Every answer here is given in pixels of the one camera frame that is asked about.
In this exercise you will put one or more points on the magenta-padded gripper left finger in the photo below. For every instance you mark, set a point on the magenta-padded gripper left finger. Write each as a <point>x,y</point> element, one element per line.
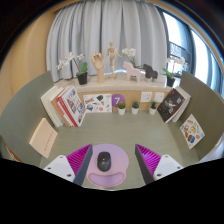
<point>61,166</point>

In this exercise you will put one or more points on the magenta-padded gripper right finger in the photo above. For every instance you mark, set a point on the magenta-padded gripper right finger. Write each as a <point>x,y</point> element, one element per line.
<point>163,166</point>

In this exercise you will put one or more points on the black computer mouse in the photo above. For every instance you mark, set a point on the black computer mouse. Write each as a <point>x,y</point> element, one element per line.
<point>104,162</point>

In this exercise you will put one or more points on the purple mouse pad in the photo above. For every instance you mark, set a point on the purple mouse pad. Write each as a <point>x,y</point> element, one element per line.
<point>118,160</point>

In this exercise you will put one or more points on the beige card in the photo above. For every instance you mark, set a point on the beige card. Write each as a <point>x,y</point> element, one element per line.
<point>43,137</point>

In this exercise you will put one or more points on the white sticker sheet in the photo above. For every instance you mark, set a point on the white sticker sheet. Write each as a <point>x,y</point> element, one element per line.
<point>192,131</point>

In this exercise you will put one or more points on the wooden chair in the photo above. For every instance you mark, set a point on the wooden chair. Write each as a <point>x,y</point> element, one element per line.
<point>13,154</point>

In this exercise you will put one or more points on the tan-spined book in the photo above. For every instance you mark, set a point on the tan-spined book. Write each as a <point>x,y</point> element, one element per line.
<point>60,111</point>

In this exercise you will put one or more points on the small succulent white pot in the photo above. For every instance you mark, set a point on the small succulent white pot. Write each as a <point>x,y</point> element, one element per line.
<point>152,111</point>
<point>135,110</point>
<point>121,111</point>

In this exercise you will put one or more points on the black cover book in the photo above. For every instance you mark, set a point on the black cover book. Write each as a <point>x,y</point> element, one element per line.
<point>170,105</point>

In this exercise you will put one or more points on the thick white book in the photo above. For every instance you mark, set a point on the thick white book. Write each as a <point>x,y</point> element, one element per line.
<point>48,105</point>

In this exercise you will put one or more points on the red photo-cover book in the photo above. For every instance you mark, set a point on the red photo-cover book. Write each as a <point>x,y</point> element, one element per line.
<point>75,105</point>

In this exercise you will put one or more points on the green desk partition panel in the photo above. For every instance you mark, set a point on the green desk partition panel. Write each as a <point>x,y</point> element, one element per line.
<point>20,113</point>
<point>208,110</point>

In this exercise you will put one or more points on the white picture card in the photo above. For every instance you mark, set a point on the white picture card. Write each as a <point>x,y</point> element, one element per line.
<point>97,103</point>

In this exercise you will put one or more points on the round purple number sign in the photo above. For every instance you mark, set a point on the round purple number sign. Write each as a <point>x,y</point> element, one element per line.
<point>117,99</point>

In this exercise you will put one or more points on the large white orchid black pot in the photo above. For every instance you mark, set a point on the large white orchid black pot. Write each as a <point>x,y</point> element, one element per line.
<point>170,82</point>

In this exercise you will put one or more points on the small white orchid black pot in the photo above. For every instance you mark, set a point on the small white orchid black pot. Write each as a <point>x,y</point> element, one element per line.
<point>82,78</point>

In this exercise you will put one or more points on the wooden desk shelf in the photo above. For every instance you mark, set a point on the wooden desk shelf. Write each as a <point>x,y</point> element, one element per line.
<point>110,87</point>

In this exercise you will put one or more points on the dark wooden horse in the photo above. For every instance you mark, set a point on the dark wooden horse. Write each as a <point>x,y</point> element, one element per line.
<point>150,72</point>

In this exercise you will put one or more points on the pink wooden horse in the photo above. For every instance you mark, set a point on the pink wooden horse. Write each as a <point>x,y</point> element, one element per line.
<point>131,71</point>

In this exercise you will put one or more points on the white orchid behind horses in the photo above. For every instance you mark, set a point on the white orchid behind horses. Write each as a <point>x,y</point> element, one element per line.
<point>129,52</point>

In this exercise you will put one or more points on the wooden mannequin figure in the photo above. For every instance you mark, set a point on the wooden mannequin figure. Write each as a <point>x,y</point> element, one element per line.
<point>112,56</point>

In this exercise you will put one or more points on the grey curtain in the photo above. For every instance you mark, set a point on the grey curtain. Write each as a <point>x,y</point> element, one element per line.
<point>106,33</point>

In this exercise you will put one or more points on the white wall socket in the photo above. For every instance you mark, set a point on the white wall socket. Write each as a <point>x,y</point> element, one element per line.
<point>146,97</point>
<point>159,97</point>

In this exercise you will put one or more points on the window with dark frame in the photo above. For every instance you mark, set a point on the window with dark frame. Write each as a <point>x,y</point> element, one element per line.
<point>186,50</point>

